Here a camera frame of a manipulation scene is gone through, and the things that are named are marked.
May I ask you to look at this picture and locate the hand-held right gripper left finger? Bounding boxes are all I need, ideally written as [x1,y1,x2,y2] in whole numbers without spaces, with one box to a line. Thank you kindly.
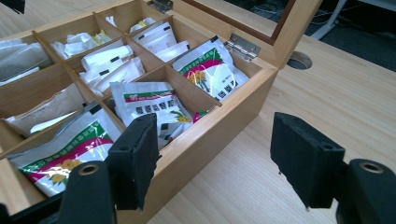
[106,112,162,211]

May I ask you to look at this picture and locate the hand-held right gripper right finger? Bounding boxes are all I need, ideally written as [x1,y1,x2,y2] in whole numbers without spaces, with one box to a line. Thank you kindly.
[270,111,346,209]

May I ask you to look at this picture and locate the white metal stand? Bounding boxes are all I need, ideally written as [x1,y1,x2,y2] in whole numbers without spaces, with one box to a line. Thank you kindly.
[310,0,396,41]

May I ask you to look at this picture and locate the crumpled white yellow tea bags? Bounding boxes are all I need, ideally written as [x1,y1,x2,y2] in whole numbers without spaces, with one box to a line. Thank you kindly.
[50,30,112,61]
[105,15,157,34]

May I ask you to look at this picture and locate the bundle of floor cables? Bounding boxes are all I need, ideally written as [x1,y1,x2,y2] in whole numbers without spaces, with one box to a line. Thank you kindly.
[242,1,283,21]

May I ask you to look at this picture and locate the white sachets with black marks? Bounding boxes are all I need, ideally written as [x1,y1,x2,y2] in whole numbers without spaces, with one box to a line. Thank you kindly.
[78,21,191,97]

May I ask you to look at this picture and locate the grey table cable grommet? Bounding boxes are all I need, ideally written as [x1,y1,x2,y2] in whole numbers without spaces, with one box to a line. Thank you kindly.
[286,50,313,71]

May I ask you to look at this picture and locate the beige paper sachet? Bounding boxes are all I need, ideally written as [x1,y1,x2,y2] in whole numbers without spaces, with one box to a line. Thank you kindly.
[3,83,89,138]

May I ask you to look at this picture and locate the grey translucent sachets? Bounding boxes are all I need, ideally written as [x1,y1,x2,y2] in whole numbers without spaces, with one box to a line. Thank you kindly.
[0,38,53,88]

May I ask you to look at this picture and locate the wooden compartment box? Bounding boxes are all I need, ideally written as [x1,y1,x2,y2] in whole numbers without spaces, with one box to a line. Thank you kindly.
[0,0,323,224]

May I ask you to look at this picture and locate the green red printed white packet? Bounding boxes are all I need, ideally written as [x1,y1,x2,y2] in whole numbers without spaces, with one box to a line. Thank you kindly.
[8,108,123,198]
[110,81,194,150]
[172,38,250,102]

